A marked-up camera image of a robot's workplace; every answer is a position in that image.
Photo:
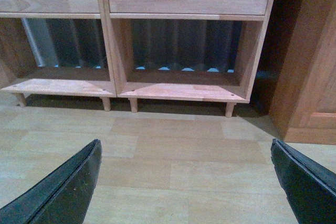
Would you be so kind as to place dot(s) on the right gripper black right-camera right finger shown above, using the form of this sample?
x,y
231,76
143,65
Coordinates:
x,y
309,186

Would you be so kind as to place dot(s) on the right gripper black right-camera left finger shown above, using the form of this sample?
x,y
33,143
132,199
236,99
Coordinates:
x,y
63,196

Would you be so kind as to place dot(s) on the left wooden shelf unit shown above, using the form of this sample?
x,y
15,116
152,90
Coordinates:
x,y
56,47

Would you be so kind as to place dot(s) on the wooden shelf unit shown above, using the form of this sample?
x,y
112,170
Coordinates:
x,y
230,89
56,47

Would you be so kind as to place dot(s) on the right wooden shelf unit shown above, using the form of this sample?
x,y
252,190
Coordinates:
x,y
230,89

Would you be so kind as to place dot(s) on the brown wooden cabinet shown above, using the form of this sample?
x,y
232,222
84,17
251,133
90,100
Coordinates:
x,y
303,106

